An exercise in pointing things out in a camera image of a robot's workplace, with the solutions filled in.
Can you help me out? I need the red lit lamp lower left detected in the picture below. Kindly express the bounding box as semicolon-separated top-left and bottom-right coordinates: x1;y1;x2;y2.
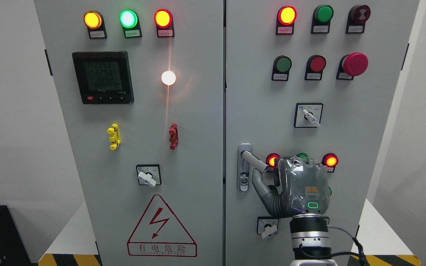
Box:
266;153;280;173

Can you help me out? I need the upper right rotary selector switch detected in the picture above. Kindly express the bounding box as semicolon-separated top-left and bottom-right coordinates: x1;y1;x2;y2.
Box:
294;103;324;128

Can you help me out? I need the yellow terminal connector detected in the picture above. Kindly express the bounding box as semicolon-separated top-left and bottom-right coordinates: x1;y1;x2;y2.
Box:
107;123;121;150

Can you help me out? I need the green push button top row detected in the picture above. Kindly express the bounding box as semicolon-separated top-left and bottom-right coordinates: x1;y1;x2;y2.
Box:
311;5;334;34

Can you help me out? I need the red electric hazard sign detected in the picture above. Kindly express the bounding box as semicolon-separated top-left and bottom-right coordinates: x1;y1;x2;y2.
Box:
127;195;197;257

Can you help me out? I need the dark red buzzer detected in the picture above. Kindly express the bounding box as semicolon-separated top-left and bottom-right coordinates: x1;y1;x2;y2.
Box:
345;4;371;34

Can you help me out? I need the red lit lamp top right door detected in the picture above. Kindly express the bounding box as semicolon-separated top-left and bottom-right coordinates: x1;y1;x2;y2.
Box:
275;6;297;35

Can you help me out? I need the white platform with hazard stripes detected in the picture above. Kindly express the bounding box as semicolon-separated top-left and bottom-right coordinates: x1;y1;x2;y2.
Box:
37;201;421;266

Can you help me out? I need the grey cabinet door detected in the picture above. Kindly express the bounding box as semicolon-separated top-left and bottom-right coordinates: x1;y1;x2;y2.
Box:
34;0;224;266
224;0;419;266

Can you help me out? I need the lower white rotary selector switch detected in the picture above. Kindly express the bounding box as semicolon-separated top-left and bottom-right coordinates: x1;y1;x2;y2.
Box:
256;216;280;239

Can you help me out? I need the red mushroom emergency stop button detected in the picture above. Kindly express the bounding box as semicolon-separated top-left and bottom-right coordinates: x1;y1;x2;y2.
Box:
336;52;369;81

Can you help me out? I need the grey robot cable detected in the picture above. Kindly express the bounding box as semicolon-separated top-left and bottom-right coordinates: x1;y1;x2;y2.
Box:
328;225;369;266

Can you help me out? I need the white lit indicator lamp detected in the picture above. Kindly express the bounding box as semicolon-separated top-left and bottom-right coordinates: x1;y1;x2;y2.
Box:
161;70;176;86

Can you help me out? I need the left door rotary selector switch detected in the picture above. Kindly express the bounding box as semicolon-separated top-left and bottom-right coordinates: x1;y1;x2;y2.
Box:
135;164;162;188

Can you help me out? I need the red lit lamp lower right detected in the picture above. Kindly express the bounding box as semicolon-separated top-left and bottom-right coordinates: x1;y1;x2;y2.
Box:
322;153;339;173

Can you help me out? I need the green lit indicator lamp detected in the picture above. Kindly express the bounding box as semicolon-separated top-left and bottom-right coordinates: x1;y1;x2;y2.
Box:
119;9;142;38

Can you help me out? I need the red push button second row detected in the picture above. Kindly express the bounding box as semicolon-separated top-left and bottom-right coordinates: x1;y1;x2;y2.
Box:
304;55;326;81

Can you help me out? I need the red lit lamp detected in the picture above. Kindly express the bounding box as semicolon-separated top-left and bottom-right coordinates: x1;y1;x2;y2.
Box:
322;153;339;173
266;153;280;173

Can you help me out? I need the grey left cabinet door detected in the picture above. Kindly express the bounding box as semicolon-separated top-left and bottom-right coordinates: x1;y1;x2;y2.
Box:
34;0;224;266

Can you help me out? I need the silver door lock handle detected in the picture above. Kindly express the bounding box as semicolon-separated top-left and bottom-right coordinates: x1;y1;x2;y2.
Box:
237;143;268;192

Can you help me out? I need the green lamp lower middle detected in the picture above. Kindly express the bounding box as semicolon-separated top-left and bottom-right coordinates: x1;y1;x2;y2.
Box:
296;153;309;158

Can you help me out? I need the amber indicator lamp top left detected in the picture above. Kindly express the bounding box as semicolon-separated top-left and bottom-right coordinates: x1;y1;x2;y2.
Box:
84;10;108;39

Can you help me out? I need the red lit indicator lamp left door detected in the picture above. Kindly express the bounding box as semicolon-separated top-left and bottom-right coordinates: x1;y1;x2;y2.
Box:
154;8;175;38

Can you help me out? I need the red terminal connector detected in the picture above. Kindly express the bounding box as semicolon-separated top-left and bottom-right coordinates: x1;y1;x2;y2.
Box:
169;123;179;150

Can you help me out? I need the grey right cabinet door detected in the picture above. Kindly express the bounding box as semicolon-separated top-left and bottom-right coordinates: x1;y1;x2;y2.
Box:
224;0;419;266

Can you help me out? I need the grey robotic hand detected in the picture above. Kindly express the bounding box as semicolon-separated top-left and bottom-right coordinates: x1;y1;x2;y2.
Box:
252;157;330;218

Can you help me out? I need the black digital power meter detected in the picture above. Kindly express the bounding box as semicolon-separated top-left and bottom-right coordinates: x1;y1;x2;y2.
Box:
72;51;134;105

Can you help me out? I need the green push button second row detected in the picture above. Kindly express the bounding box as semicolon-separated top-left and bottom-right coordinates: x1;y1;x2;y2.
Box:
271;55;292;81

